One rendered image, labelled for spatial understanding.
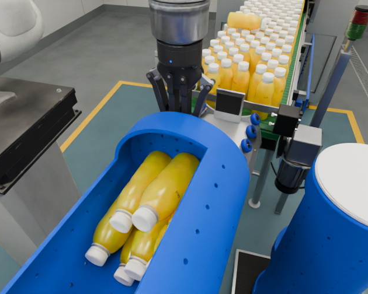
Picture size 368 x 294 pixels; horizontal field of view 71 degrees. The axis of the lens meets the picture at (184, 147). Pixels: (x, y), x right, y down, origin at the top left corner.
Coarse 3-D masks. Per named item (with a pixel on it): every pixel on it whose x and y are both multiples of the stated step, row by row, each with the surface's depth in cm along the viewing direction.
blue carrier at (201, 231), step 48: (144, 144) 57; (192, 144) 52; (96, 192) 52; (192, 192) 37; (240, 192) 46; (48, 240) 42; (192, 240) 33; (48, 288) 44; (96, 288) 49; (144, 288) 28; (192, 288) 31
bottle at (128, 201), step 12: (156, 156) 55; (168, 156) 56; (144, 168) 52; (156, 168) 53; (132, 180) 51; (144, 180) 50; (120, 192) 50; (132, 192) 48; (120, 204) 47; (132, 204) 47
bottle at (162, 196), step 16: (176, 160) 51; (192, 160) 52; (160, 176) 47; (176, 176) 47; (192, 176) 50; (144, 192) 45; (160, 192) 44; (176, 192) 45; (160, 208) 43; (176, 208) 46
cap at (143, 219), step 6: (138, 210) 42; (144, 210) 42; (132, 216) 42; (138, 216) 41; (144, 216) 41; (150, 216) 41; (138, 222) 42; (144, 222) 41; (150, 222) 41; (138, 228) 43; (144, 228) 42; (150, 228) 41
